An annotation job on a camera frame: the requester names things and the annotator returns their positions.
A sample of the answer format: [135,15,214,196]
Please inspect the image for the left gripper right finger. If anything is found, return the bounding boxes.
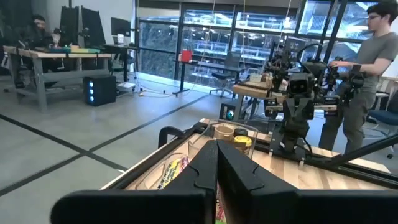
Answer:
[217,139,299,192]

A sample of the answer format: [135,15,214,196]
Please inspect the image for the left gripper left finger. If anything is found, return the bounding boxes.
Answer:
[164,139,219,192]

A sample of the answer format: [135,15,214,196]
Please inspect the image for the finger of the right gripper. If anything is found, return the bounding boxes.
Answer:
[281,98,300,147]
[297,98,315,147]

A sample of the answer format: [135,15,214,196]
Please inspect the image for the red roast beef ramen packet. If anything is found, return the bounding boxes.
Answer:
[157,156,190,190]

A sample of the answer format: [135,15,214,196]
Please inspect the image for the yellow lid spice jar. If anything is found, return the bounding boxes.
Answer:
[233,135,253,156]

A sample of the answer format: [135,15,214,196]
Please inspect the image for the wide clear plastic tray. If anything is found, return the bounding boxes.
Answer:
[186,119,259,159]

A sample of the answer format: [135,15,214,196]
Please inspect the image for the background wooden table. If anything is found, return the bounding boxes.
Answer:
[231,80,287,121]

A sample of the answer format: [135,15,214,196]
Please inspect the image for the black box teal light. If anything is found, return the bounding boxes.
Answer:
[219,103,238,121]

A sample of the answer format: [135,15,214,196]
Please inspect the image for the dark office chair white armrest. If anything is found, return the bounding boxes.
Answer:
[366,90,398,159]

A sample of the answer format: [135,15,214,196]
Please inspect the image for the person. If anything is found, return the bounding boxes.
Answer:
[317,1,398,156]
[17,14,58,52]

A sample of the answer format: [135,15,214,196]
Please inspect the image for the black office chair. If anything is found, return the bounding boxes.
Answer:
[208,51,246,98]

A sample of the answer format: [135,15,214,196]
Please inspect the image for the black desk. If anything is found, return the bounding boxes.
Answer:
[172,58,246,98]

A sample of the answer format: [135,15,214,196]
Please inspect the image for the storage shelves behind glass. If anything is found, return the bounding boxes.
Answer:
[138,9,371,85]

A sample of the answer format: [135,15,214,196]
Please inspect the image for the red container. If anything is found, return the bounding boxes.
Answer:
[180,48,193,63]

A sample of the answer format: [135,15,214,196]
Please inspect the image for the black computer tower blue lights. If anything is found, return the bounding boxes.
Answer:
[83,74,118,107]

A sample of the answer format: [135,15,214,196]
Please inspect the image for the black computer monitor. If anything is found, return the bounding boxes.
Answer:
[80,6,107,47]
[110,17,132,38]
[58,5,80,47]

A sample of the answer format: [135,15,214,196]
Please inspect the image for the wooden workbench grey legs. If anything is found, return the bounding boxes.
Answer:
[2,45,113,113]

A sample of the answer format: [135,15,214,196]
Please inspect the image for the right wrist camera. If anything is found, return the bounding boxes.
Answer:
[287,72,315,98]

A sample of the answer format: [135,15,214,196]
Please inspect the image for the black cable over frame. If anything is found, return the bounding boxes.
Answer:
[157,126,187,149]

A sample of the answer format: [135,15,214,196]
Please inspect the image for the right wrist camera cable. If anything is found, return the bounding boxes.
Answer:
[295,42,326,68]

